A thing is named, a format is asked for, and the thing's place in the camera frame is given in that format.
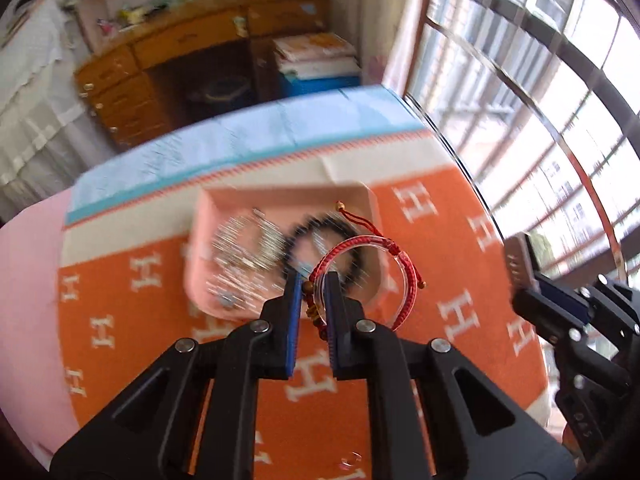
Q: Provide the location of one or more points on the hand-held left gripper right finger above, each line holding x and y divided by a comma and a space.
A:
334, 330

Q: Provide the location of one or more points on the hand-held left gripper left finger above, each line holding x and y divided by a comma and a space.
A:
295, 325

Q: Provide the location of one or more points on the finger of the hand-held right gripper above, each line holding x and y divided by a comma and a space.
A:
545, 322
562, 300

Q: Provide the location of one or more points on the pink rectangular tray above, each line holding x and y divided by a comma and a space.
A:
280, 197

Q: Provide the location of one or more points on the orange letter-print blanket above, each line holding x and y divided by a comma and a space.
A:
440, 260

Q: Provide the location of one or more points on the light blue printed sheet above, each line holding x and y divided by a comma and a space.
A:
250, 135

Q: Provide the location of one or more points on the metal window grille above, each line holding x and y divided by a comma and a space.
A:
525, 85

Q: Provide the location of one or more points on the blue storage box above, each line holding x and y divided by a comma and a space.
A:
320, 85

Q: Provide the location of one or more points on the dark round basin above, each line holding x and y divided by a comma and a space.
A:
220, 91

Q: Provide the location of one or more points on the pink bed sheet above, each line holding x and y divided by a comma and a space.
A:
30, 310

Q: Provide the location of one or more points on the stack of white orange books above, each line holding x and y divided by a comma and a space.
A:
315, 52

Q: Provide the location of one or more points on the wooden desk with drawers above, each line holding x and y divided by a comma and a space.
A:
190, 35

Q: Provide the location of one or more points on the pale curtain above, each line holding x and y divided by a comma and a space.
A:
395, 20

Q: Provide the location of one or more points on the white lace cover cloth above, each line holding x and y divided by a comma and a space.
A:
40, 110

